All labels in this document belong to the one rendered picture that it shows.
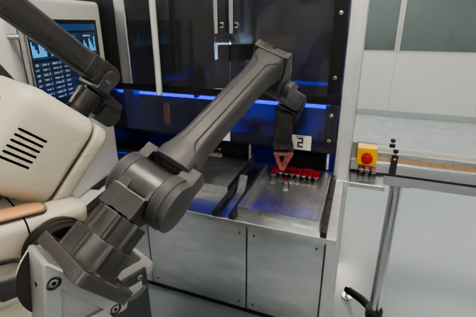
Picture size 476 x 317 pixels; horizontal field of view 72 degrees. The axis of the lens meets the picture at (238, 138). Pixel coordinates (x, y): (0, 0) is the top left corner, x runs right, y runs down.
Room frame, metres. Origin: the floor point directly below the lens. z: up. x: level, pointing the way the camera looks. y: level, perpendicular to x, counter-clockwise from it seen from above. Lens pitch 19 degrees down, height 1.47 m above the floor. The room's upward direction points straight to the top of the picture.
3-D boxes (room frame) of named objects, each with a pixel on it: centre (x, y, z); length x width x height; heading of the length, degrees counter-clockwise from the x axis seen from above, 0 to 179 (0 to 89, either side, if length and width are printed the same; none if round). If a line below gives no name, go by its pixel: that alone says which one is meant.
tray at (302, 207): (1.04, -0.18, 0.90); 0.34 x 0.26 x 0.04; 160
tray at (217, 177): (1.26, 0.10, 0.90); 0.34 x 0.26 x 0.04; 160
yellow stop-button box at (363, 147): (1.17, -0.49, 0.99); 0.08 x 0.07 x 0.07; 160
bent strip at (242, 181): (1.04, 0.00, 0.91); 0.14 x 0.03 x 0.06; 159
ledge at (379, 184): (1.20, -0.52, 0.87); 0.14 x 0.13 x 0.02; 160
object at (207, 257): (1.98, 0.37, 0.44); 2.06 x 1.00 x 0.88; 70
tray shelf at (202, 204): (1.13, -0.03, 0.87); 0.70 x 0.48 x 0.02; 70
